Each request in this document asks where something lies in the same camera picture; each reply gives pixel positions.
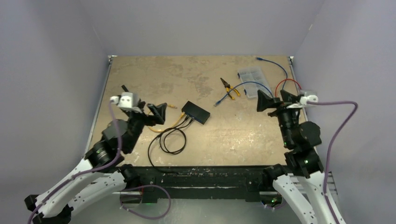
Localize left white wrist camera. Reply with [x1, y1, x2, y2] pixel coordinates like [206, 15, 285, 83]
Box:
[110, 92, 142, 113]

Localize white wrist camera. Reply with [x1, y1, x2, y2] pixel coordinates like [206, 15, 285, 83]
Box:
[110, 92, 142, 113]
[286, 91, 318, 109]

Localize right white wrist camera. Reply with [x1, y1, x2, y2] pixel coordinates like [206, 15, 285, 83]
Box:
[286, 91, 318, 109]

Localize long blue ethernet cable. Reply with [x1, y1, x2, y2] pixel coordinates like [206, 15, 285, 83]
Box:
[255, 56, 291, 82]

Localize clear plastic organizer box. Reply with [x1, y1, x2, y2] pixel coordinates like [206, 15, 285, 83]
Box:
[237, 66, 273, 98]

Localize short blue ethernet cable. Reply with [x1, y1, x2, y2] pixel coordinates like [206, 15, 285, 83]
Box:
[214, 81, 275, 108]

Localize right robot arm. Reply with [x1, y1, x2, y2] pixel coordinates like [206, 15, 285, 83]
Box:
[257, 90, 345, 224]

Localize small grey hammer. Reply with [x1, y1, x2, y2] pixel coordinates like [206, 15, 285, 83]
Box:
[121, 85, 129, 92]

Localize yellow handled pliers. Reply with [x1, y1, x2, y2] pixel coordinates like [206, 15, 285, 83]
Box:
[220, 78, 240, 100]

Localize red ethernet cable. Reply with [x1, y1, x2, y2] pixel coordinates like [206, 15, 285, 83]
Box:
[275, 78, 302, 99]

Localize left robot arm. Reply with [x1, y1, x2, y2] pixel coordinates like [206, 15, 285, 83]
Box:
[24, 101, 167, 224]

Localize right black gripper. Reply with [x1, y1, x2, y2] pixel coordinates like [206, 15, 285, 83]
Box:
[256, 89, 303, 146]

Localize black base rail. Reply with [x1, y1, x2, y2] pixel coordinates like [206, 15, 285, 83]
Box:
[77, 165, 293, 205]

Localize black box device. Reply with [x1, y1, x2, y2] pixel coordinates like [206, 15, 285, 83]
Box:
[181, 101, 211, 125]

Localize yellow ethernet cable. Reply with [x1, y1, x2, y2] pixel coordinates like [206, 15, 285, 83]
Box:
[148, 104, 186, 133]

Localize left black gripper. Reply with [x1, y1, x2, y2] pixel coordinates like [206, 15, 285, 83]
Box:
[126, 100, 167, 151]

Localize long black cable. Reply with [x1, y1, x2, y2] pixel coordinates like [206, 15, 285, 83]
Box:
[147, 117, 192, 175]

